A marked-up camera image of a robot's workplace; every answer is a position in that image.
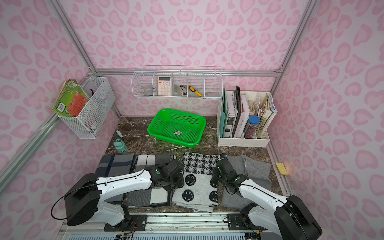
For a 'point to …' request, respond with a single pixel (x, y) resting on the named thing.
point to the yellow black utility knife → (195, 91)
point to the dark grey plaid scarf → (114, 165)
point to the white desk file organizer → (243, 119)
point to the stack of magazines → (266, 112)
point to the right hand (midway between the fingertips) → (213, 170)
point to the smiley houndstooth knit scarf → (199, 191)
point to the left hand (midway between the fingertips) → (185, 181)
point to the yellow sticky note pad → (282, 168)
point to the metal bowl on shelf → (148, 92)
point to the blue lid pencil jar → (249, 130)
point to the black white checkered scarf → (150, 196)
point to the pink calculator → (164, 85)
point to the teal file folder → (224, 116)
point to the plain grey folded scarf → (257, 171)
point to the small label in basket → (177, 133)
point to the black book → (238, 96)
